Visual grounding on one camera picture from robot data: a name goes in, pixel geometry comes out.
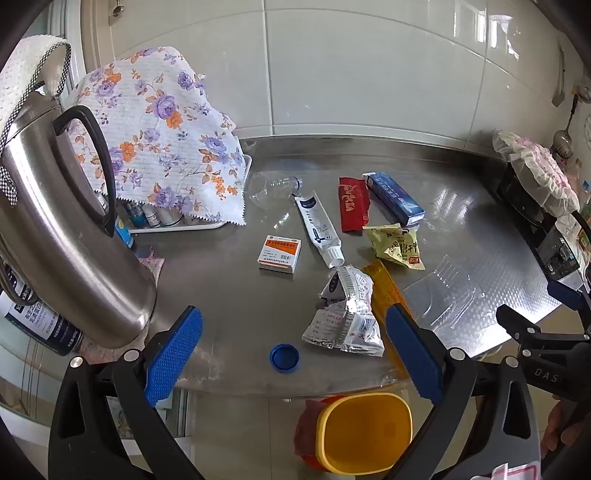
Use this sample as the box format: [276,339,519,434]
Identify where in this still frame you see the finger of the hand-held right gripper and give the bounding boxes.
[546,279,591,319]
[496,304,591,344]

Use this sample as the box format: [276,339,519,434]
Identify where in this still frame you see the blue label bottle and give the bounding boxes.
[113,217,136,250]

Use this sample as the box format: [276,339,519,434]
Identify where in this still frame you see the blue carton box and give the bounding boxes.
[362,172,426,228]

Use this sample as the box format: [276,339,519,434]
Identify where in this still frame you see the orange wrapper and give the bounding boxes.
[360,259,419,377]

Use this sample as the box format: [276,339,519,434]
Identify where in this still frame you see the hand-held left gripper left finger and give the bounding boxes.
[48,305,206,480]

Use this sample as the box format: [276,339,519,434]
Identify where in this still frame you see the clear plastic blister tray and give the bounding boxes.
[402,254,499,352]

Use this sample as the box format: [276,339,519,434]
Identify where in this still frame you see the hanging metal ladle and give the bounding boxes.
[553,92,580,160]

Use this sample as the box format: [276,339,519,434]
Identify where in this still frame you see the silver foil packet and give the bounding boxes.
[302,264,385,357]

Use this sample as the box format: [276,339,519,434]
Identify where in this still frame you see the orange and white medicine box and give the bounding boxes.
[257,234,305,275]

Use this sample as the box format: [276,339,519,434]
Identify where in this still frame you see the crushed clear plastic bottle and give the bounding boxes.
[248,170,305,208]

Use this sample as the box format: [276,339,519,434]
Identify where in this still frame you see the yellow snack packet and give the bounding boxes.
[362,224,426,272]

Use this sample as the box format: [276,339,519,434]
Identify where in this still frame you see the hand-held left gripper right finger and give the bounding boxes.
[383,305,541,480]

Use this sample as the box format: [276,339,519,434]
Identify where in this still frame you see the floral cloth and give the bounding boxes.
[69,46,247,227]

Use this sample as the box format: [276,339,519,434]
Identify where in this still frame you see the white plastic tray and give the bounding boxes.
[117,154,252,234]

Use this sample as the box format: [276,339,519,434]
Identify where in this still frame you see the white ointment tube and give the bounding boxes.
[293,191,346,269]

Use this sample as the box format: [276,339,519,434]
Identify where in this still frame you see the person's right hand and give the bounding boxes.
[540,399,585,457]

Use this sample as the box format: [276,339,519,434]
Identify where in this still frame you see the hanging metal spatula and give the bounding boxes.
[551,44,568,108]

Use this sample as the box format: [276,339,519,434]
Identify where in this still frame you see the stainless steel kettle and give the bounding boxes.
[0,90,158,352]

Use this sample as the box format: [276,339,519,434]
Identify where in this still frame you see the blue bottle cap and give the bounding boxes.
[270,344,300,373]

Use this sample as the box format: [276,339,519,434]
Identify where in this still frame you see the white cloth with checked trim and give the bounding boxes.
[0,34,73,206]

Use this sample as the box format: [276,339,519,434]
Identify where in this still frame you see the black gas stove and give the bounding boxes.
[496,161,583,280]

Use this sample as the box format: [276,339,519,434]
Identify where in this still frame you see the dark blue canister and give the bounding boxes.
[0,286,84,356]

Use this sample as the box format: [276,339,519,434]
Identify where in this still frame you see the pink rag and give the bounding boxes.
[294,396,345,472]

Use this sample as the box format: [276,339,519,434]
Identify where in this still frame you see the yellow bin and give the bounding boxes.
[316,392,413,476]

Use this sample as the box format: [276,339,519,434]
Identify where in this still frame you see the red wrapper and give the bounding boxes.
[338,176,372,234]

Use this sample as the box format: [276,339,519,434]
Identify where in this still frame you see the pink floral cover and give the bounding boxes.
[492,129,580,217]

